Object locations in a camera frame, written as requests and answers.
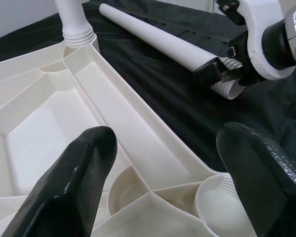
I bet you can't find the black tablecloth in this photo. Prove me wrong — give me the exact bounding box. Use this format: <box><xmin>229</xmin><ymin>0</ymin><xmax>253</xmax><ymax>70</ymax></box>
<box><xmin>0</xmin><ymin>0</ymin><xmax>296</xmax><ymax>173</ymax></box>

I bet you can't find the white plastic children table top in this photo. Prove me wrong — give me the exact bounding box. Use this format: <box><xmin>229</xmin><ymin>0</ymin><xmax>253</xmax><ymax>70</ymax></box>
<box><xmin>0</xmin><ymin>40</ymin><xmax>252</xmax><ymax>237</ymax></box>

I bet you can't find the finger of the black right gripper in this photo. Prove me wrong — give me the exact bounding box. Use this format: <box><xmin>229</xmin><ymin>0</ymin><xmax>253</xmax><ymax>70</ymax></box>
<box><xmin>194</xmin><ymin>57</ymin><xmax>229</xmax><ymax>81</ymax></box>

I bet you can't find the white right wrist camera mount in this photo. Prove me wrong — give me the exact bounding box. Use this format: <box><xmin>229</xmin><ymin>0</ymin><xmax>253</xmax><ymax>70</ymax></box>
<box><xmin>236</xmin><ymin>0</ymin><xmax>296</xmax><ymax>81</ymax></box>

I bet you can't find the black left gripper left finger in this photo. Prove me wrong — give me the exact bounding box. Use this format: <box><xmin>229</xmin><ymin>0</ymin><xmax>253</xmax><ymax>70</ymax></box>
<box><xmin>14</xmin><ymin>125</ymin><xmax>118</xmax><ymax>237</ymax></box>

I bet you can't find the white plastic table leg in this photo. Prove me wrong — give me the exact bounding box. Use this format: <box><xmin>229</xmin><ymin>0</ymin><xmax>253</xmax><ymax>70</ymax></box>
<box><xmin>99</xmin><ymin>2</ymin><xmax>246</xmax><ymax>101</ymax></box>
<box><xmin>54</xmin><ymin>0</ymin><xmax>97</xmax><ymax>47</ymax></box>

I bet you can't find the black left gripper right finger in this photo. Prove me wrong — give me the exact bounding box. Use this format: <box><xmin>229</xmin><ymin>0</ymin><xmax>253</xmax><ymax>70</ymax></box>
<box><xmin>216</xmin><ymin>121</ymin><xmax>296</xmax><ymax>237</ymax></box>

